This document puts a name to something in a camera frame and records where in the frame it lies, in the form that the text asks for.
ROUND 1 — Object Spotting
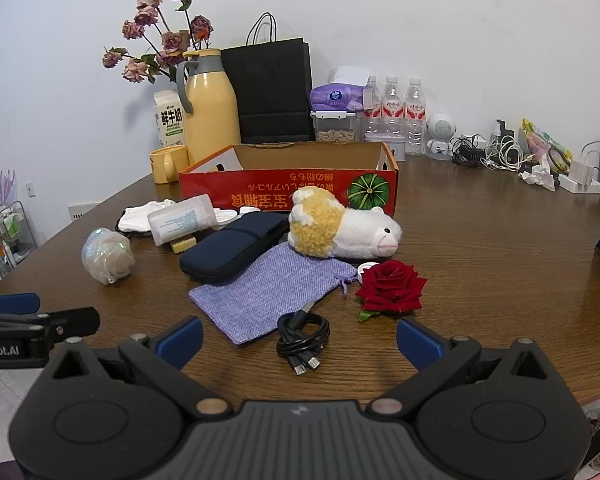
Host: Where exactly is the yellow mug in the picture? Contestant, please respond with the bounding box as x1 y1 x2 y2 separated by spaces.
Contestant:
149 145 191 184

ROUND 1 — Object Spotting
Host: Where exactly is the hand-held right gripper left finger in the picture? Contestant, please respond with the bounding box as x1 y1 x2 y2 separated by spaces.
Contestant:
45 316 233 421

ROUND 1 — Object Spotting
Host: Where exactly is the yellow green snack packet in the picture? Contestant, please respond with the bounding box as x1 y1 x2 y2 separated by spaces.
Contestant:
520 119 573 176

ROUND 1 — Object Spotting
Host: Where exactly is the clear plastic snack container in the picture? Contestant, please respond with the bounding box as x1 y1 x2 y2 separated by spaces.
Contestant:
311 110 357 143

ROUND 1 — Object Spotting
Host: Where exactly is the red cardboard box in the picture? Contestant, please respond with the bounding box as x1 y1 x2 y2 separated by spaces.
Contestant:
178 141 400 218

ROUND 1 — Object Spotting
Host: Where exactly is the red rose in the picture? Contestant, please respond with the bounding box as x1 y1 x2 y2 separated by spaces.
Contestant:
355 260 428 323

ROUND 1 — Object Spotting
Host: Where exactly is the white round robot toy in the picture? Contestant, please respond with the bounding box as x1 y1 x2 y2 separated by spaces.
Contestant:
425 113 461 161

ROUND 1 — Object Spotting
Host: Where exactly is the clear water bottle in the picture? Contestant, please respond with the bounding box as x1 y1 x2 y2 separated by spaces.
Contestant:
381 76 406 136
404 78 427 157
364 76 384 136

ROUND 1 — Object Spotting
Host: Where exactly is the navy zip pouch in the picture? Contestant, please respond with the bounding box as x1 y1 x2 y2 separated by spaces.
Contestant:
179 212 291 283

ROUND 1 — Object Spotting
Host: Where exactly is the clear flat lidded box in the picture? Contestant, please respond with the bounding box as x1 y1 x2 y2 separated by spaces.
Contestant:
364 132 407 162

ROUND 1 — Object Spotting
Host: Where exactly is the purple wall sticker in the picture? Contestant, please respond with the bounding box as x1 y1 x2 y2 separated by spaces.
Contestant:
0 154 18 202

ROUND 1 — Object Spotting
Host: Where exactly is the yellow thermos jug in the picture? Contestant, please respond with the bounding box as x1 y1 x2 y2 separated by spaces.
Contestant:
176 49 242 166

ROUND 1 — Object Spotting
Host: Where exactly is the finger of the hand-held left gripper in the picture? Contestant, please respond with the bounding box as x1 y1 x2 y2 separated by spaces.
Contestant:
0 307 101 348
0 292 42 317

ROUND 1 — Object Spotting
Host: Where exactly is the black cable tangle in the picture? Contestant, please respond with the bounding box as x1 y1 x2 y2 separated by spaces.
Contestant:
450 135 487 168

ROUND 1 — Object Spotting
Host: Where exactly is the white yellow plush sheep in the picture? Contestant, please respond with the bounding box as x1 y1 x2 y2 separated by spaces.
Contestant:
287 186 403 261

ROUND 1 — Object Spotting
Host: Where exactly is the crumpled white tissue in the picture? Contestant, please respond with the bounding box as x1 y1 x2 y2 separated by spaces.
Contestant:
519 155 558 191

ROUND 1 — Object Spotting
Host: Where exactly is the white power adapter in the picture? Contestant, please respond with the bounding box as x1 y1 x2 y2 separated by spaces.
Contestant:
559 159 600 195

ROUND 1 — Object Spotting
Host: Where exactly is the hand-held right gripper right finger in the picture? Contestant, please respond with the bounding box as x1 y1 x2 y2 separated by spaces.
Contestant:
367 317 556 418

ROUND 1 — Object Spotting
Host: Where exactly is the black usb cable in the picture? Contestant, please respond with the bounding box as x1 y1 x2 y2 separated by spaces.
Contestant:
276 300 331 377

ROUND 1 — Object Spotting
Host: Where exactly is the iridescent ball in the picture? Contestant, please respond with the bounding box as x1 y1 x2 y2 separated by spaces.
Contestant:
81 228 137 286

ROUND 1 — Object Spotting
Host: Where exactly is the white cloth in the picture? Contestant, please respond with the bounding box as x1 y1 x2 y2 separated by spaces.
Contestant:
116 199 178 233

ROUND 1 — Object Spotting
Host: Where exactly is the translucent plastic bottle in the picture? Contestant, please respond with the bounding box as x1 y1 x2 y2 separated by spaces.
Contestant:
147 195 217 247

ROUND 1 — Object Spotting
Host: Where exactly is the purple burlap bag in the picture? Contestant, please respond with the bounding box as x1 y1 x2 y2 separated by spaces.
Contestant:
189 241 358 346

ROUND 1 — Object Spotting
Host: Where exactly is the white milk carton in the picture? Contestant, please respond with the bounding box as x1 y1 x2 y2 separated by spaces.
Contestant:
153 89 188 150

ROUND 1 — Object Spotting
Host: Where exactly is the dried rose bouquet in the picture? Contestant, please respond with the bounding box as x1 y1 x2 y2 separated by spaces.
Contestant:
102 0 215 84

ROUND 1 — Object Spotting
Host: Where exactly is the purple tissue pack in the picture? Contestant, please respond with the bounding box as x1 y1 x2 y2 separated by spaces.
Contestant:
310 67 373 112

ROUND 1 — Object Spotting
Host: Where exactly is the metal storage rack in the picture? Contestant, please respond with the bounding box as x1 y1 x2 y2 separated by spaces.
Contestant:
0 200 38 296

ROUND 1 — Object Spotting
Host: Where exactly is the white cable tangle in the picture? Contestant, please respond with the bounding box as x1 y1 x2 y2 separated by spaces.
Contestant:
481 139 525 172

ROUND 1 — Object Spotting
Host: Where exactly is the black paper bag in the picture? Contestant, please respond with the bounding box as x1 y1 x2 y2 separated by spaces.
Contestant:
221 12 315 144

